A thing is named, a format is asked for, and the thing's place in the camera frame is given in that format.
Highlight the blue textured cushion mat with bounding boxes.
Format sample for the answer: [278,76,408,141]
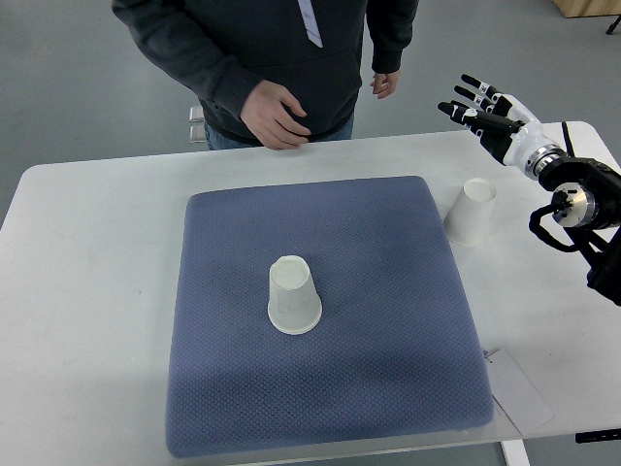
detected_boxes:
[166,176,494,458]

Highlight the person right hand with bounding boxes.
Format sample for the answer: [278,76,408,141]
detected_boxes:
[240,81,311,150]

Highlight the black table control panel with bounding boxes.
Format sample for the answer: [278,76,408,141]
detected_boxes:
[574,428,621,444]

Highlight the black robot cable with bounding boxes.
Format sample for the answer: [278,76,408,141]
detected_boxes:
[561,120,577,159]

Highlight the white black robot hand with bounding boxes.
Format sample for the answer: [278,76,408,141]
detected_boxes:
[438,74,567,180]

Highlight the white paper tag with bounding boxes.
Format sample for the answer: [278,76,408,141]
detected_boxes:
[485,349,554,435]

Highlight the silver floor plate upper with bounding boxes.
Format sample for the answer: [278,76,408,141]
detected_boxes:
[188,105,204,122]

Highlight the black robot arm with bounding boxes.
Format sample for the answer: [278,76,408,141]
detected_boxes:
[529,157,620,305]

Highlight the person left hand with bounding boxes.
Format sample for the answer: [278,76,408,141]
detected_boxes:
[370,70,402,100]

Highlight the wooden furniture corner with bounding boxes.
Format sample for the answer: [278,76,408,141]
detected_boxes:
[553,0,621,18]

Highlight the black tripod foot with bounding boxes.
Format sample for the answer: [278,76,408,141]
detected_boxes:
[605,15,621,35]

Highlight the white table leg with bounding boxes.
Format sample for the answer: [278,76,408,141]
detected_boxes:
[501,440,531,466]

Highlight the dark grey hoodie torso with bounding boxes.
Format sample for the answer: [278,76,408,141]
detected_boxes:
[112,1,418,148]

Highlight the white paper cup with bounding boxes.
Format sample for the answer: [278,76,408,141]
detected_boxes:
[268,255,322,335]
[443,178,497,247]

